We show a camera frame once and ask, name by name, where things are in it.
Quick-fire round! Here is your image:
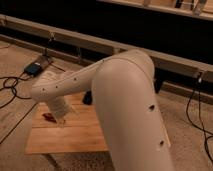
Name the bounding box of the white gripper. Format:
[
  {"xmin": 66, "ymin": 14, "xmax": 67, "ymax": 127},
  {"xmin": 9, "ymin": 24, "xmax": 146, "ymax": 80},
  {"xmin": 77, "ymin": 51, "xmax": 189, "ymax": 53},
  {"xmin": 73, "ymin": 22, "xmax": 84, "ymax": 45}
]
[{"xmin": 47, "ymin": 97, "xmax": 70, "ymax": 120}]

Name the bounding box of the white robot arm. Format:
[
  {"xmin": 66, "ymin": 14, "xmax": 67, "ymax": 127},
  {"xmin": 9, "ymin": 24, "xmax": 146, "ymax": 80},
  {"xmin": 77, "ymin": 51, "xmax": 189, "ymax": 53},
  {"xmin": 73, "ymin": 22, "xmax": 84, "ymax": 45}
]
[{"xmin": 30, "ymin": 49, "xmax": 175, "ymax": 171}]

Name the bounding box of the wooden table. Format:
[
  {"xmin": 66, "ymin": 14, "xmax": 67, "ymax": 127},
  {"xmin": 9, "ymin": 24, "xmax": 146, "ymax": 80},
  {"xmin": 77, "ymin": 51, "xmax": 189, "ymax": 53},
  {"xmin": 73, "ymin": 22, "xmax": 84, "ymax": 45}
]
[{"xmin": 24, "ymin": 91, "xmax": 172, "ymax": 155}]

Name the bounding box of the blue power adapter box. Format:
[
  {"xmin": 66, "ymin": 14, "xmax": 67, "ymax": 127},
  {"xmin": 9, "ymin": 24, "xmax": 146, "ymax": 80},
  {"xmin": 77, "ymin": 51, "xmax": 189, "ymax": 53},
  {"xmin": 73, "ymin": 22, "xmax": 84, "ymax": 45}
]
[{"xmin": 24, "ymin": 63, "xmax": 42, "ymax": 76}]

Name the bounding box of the black floor cable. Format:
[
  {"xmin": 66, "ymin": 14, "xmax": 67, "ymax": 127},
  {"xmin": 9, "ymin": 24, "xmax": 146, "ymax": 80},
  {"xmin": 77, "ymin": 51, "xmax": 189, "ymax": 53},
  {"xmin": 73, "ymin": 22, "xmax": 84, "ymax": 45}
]
[{"xmin": 0, "ymin": 68, "xmax": 43, "ymax": 145}]

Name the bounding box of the black cable right side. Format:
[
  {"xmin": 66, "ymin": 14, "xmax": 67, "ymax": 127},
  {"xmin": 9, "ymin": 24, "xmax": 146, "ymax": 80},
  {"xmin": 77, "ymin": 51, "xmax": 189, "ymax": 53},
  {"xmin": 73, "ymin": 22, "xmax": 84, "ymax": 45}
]
[{"xmin": 185, "ymin": 75, "xmax": 213, "ymax": 164}]

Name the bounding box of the long baseboard rail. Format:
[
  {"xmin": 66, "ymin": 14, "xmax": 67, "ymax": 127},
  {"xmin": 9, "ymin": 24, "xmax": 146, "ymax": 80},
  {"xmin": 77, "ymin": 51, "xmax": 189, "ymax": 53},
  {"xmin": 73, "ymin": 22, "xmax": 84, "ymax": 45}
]
[{"xmin": 0, "ymin": 14, "xmax": 213, "ymax": 83}]

